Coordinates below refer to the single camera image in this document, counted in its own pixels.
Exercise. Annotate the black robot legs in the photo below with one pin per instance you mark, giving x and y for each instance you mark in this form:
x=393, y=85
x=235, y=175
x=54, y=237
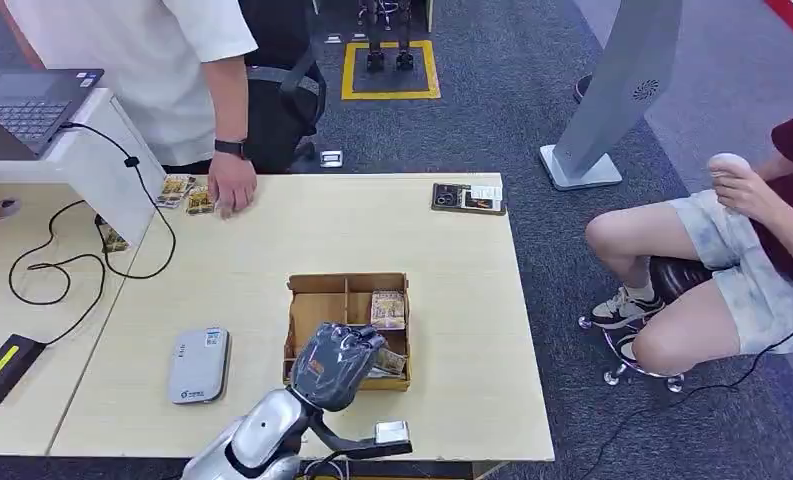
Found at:
x=388, y=36

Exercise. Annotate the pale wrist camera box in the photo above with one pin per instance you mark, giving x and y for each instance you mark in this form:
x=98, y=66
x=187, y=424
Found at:
x=392, y=432

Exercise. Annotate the dark grey laptop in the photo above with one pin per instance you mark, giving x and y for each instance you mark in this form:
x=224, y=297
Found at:
x=28, y=106

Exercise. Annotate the silver floor socket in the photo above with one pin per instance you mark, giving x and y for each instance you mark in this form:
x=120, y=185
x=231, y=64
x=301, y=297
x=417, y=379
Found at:
x=331, y=158

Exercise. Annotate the yellow bordered floor mat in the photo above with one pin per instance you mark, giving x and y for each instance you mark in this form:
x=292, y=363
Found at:
x=351, y=69

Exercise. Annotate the yellow card with dark print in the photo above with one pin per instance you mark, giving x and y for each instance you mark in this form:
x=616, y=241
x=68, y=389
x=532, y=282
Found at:
x=200, y=201

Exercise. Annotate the black adapter with yellow label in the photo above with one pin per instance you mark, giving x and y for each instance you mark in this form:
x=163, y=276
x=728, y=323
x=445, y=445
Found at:
x=5, y=366

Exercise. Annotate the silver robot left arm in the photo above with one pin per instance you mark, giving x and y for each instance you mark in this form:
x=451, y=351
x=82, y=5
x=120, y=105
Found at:
x=263, y=430

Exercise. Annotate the black office chair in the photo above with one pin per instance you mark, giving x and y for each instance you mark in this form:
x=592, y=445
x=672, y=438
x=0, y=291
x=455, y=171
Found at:
x=280, y=112

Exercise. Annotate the small silver floor plate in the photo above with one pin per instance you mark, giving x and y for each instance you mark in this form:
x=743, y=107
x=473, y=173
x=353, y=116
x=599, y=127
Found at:
x=333, y=38

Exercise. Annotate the black stool with chrome castors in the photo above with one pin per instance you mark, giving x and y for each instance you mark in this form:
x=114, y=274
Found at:
x=674, y=275

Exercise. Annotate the standing person's left hand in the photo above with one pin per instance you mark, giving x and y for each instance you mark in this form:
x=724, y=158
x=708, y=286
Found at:
x=232, y=185

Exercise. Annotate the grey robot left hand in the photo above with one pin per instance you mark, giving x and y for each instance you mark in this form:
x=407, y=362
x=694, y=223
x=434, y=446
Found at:
x=333, y=368

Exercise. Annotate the wooden card box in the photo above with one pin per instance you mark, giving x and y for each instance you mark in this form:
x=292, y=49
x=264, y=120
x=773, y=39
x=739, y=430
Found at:
x=323, y=305

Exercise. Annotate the grey pillar stand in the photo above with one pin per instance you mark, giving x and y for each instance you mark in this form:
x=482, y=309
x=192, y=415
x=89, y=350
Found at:
x=604, y=99

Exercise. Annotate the grey computer mouse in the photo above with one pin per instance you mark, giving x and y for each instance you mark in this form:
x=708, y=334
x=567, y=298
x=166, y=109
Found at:
x=4, y=208

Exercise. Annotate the black wristwatch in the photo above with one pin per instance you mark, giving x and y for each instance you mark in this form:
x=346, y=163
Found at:
x=229, y=148

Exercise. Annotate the white laptop stand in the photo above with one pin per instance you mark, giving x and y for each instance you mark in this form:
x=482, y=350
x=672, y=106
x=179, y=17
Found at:
x=94, y=172

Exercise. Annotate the small yellow card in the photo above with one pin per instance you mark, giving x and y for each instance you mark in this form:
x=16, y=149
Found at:
x=115, y=241

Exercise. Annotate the grey flat router box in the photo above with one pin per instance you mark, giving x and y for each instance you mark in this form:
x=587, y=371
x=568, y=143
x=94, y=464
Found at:
x=198, y=366

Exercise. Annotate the seated person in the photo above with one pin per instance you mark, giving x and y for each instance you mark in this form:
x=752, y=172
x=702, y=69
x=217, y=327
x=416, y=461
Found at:
x=720, y=265

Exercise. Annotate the seated person's hand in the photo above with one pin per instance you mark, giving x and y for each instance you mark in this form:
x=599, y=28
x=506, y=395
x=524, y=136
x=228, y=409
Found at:
x=744, y=195

